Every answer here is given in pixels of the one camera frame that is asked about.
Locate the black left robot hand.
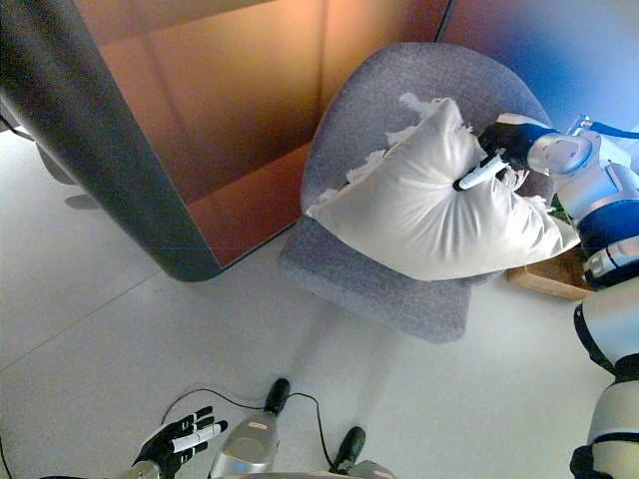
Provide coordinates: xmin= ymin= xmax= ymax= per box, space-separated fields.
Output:
xmin=132 ymin=406 xmax=230 ymax=475

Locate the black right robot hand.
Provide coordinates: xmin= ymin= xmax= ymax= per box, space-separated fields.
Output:
xmin=451 ymin=113 xmax=559 ymax=194

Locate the white fringed pillow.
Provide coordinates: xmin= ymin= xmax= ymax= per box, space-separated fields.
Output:
xmin=305 ymin=92 xmax=583 ymax=283

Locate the silver left leg black foot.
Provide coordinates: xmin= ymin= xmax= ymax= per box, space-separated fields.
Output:
xmin=209 ymin=377 xmax=293 ymax=478

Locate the silver leg black foot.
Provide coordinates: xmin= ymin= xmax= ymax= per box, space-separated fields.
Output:
xmin=330 ymin=426 xmax=396 ymax=479
xmin=209 ymin=377 xmax=293 ymax=478

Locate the wooden planter box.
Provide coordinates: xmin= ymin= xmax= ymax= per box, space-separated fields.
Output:
xmin=507 ymin=248 xmax=596 ymax=302

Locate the silver right leg black foot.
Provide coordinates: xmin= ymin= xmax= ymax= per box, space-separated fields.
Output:
xmin=330 ymin=426 xmax=396 ymax=479

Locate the grey fabric tub armchair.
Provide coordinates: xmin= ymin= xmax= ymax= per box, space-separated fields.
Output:
xmin=278 ymin=42 xmax=558 ymax=345

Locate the brown wooden cabinet dark edge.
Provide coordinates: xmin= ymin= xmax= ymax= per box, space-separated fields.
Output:
xmin=0 ymin=0 xmax=453 ymax=283

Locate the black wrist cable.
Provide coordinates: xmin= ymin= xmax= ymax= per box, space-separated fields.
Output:
xmin=162 ymin=388 xmax=334 ymax=466

